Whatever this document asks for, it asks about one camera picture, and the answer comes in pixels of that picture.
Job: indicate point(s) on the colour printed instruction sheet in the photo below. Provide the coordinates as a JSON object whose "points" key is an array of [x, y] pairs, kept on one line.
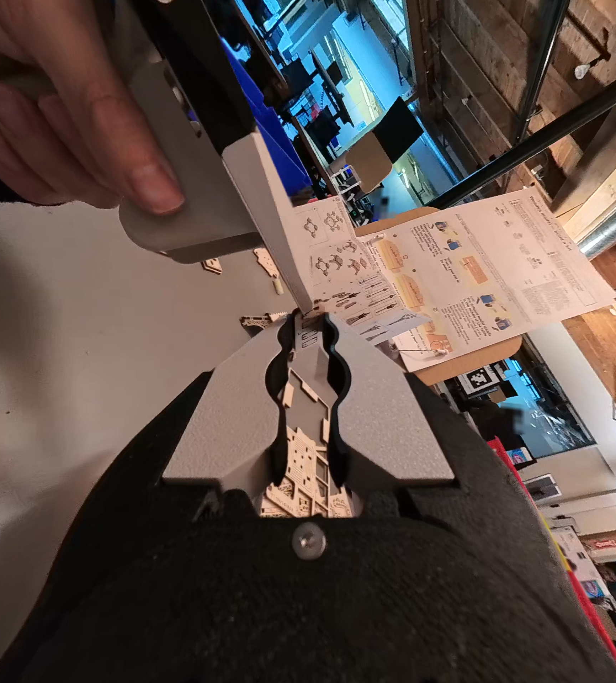
{"points": [[500, 267]]}

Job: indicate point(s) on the black-and-white instruction sheet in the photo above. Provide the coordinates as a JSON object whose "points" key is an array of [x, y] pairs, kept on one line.
{"points": [[350, 267]]}

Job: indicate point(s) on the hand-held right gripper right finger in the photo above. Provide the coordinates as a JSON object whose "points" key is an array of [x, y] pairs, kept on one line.
{"points": [[388, 427]]}

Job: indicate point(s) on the laser-cut wooden puzzle sheet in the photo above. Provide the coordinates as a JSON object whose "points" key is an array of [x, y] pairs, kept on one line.
{"points": [[302, 459]]}

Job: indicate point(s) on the small wooden puzzle piece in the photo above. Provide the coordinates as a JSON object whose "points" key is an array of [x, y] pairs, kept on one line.
{"points": [[212, 265], [265, 262]]}

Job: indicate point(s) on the small pale peg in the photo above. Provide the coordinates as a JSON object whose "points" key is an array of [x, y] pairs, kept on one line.
{"points": [[278, 286]]}

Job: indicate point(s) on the brown cardboard sheet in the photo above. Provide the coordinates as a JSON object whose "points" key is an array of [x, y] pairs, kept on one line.
{"points": [[369, 163]]}

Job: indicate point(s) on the brown cardboard backing board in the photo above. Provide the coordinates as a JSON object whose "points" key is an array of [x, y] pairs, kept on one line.
{"points": [[478, 363]]}

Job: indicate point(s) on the black metal pole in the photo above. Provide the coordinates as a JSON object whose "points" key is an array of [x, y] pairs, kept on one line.
{"points": [[542, 138]]}

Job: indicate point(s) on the ceiling light bulb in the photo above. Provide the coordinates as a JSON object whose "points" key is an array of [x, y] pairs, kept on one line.
{"points": [[584, 68]]}

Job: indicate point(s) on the person's left hand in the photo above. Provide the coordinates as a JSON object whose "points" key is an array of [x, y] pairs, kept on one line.
{"points": [[73, 106]]}

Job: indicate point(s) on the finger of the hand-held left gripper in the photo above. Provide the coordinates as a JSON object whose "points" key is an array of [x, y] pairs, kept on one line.
{"points": [[270, 213]]}

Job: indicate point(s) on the grey desk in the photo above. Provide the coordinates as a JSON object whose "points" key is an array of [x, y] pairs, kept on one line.
{"points": [[73, 373]]}

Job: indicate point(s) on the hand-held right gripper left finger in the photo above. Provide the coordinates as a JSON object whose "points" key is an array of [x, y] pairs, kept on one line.
{"points": [[222, 427]]}

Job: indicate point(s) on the blue plastic bin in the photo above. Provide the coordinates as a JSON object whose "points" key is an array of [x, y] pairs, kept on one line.
{"points": [[270, 133]]}

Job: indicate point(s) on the long wooden puzzle piece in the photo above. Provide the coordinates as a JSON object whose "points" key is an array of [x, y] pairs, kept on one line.
{"points": [[260, 322]]}

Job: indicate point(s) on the black-and-white marker tag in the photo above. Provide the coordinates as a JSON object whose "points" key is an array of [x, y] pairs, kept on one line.
{"points": [[481, 380]]}

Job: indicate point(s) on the black panel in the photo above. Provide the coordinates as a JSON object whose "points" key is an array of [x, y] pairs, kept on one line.
{"points": [[398, 131]]}

